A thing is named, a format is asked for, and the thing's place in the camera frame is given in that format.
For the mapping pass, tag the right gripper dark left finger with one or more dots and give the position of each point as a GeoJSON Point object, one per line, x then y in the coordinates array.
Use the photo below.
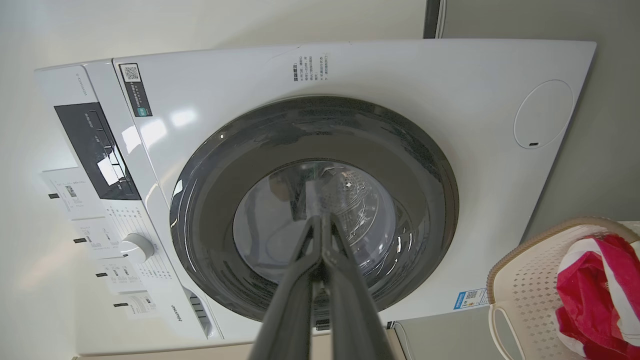
{"type": "Point", "coordinates": [290, 305]}

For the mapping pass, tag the black washer display panel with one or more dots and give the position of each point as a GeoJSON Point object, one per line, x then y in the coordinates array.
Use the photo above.
{"type": "Point", "coordinates": [95, 150]}

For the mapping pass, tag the dark QR code sticker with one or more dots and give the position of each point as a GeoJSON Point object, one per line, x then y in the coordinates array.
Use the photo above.
{"type": "Point", "coordinates": [136, 92]}

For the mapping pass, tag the cream perforated laundry basket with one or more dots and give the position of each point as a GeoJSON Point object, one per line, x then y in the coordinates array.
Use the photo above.
{"type": "Point", "coordinates": [525, 290]}

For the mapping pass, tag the white paper label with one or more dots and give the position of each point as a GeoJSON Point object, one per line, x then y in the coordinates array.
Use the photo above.
{"type": "Point", "coordinates": [120, 276]}
{"type": "Point", "coordinates": [140, 305]}
{"type": "Point", "coordinates": [97, 237]}

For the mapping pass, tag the dark grey vertical post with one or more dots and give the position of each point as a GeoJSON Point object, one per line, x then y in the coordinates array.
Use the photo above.
{"type": "Point", "coordinates": [430, 17]}

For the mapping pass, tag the dark round washer door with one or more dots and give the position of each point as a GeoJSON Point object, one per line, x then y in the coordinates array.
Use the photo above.
{"type": "Point", "coordinates": [210, 200]}

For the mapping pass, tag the blue QR code sticker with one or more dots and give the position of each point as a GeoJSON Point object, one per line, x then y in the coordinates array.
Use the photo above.
{"type": "Point", "coordinates": [470, 298]}

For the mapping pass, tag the white detergent drawer front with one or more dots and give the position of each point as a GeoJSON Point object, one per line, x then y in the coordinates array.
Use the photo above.
{"type": "Point", "coordinates": [67, 85]}

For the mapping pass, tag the white front-load washing machine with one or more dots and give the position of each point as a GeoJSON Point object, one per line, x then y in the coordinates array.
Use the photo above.
{"type": "Point", "coordinates": [225, 90]}

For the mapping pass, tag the round white filter cover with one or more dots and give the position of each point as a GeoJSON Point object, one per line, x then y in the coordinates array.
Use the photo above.
{"type": "Point", "coordinates": [543, 114]}

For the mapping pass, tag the red and white jersey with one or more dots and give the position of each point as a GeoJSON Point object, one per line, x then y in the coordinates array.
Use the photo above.
{"type": "Point", "coordinates": [590, 295]}

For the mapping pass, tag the white washer dial knob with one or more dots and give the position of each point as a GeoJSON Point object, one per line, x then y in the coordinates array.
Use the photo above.
{"type": "Point", "coordinates": [136, 248]}

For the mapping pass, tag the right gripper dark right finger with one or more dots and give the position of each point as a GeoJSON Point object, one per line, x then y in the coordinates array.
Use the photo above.
{"type": "Point", "coordinates": [352, 310]}

